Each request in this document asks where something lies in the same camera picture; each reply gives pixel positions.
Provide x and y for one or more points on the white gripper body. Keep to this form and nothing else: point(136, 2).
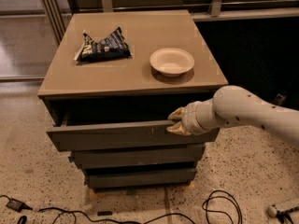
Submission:
point(189, 120)

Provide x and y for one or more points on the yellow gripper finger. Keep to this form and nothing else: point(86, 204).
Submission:
point(178, 129)
point(177, 114)

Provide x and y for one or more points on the grey top drawer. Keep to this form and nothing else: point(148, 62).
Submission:
point(122, 135)

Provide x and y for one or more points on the grey drawer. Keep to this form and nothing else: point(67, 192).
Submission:
point(137, 156)
point(141, 179)
point(122, 135)

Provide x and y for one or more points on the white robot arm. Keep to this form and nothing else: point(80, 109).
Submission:
point(233, 106)

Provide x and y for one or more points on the grey middle drawer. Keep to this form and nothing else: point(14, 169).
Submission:
point(137, 156)

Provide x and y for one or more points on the grey drawer cabinet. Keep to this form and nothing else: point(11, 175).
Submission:
point(129, 89)

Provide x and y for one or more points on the grey bottom drawer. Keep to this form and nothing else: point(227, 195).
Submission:
point(141, 179)

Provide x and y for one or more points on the white paper bowl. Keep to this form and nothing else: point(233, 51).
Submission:
point(171, 62)

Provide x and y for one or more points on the dark blue chip bag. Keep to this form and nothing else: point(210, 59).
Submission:
point(112, 47)

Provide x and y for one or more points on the small black floor object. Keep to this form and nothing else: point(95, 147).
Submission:
point(104, 213)

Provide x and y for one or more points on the metal window railing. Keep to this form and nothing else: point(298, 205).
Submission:
point(201, 10)

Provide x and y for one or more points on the white power strip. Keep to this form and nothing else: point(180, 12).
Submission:
point(283, 207)

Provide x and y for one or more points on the black power adapter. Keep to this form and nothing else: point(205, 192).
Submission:
point(17, 205)

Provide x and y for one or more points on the dark object by wall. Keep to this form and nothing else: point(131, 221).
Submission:
point(279, 99)

